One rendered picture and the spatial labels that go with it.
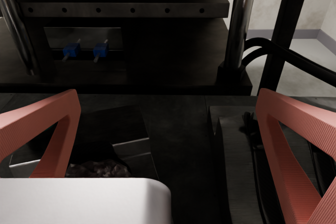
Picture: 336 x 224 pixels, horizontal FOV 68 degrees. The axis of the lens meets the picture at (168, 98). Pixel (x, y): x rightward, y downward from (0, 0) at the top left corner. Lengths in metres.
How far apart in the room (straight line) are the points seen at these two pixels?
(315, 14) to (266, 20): 0.57
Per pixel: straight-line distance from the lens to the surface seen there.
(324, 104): 0.90
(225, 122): 0.52
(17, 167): 0.55
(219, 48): 1.16
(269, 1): 3.28
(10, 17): 0.99
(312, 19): 3.57
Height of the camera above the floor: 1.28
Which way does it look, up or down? 37 degrees down
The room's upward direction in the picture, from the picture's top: straight up
